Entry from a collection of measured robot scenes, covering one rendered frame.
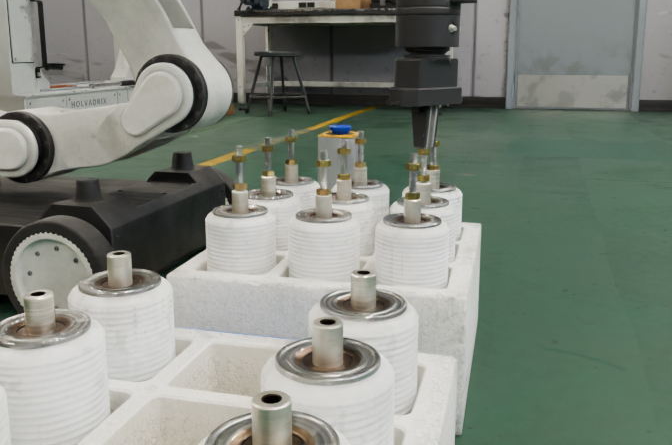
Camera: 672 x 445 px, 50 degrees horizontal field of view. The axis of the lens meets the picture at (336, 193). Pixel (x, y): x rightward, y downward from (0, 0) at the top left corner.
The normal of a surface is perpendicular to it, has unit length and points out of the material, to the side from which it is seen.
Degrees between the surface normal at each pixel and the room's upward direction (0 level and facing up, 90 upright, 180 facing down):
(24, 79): 90
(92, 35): 90
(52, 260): 90
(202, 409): 90
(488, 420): 0
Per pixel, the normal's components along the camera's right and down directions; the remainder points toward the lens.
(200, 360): 0.97, 0.05
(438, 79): 0.65, 0.15
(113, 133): -0.57, 0.41
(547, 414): 0.00, -0.98
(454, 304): -0.24, 0.19
